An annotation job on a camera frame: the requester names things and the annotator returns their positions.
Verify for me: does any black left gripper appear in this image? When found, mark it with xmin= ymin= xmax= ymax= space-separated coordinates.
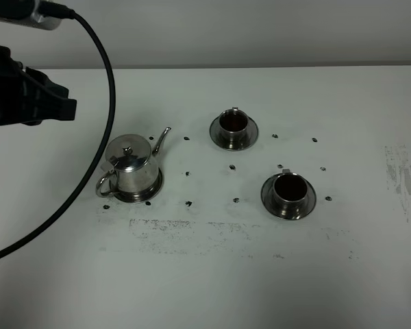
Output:
xmin=0 ymin=46 xmax=77 ymax=126

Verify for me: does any stainless steel teapot saucer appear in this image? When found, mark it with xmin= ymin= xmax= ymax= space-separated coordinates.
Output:
xmin=114 ymin=169 xmax=164 ymax=204

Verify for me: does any far stainless steel teacup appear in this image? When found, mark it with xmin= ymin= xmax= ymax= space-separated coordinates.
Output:
xmin=218 ymin=107 xmax=249 ymax=141

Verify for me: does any stainless steel teacup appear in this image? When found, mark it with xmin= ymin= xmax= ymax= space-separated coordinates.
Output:
xmin=271 ymin=169 xmax=308 ymax=212
xmin=218 ymin=107 xmax=249 ymax=141

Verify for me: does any far stainless steel saucer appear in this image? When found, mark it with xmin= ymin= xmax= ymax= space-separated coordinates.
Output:
xmin=209 ymin=116 xmax=259 ymax=151

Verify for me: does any near stainless steel saucer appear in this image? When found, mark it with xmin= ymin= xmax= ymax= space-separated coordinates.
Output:
xmin=260 ymin=173 xmax=316 ymax=221

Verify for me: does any near stainless steel teacup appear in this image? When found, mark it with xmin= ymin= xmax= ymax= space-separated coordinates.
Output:
xmin=271 ymin=169 xmax=308 ymax=212

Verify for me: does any black left camera cable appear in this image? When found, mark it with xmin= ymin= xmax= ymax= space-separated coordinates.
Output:
xmin=0 ymin=1 xmax=116 ymax=265

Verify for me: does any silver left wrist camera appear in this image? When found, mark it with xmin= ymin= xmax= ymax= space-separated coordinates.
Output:
xmin=0 ymin=0 xmax=61 ymax=30

